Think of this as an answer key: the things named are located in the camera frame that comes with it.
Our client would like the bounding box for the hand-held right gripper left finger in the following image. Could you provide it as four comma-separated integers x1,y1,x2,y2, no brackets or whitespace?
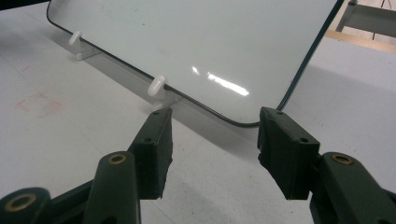
128,106,174,201

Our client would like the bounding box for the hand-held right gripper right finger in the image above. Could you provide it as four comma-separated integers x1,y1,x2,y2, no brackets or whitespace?
257,106,321,201

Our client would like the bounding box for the white whiteboard with black edge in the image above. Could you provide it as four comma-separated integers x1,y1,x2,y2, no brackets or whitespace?
46,0,345,128

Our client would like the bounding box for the white whiteboard stand peg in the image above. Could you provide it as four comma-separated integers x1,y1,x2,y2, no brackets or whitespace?
68,30,103,62
147,75,183,112

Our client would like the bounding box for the wooden table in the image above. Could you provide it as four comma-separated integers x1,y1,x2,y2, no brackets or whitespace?
323,29,396,56

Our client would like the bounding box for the white desk frame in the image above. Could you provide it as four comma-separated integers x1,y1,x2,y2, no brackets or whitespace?
334,0,396,39

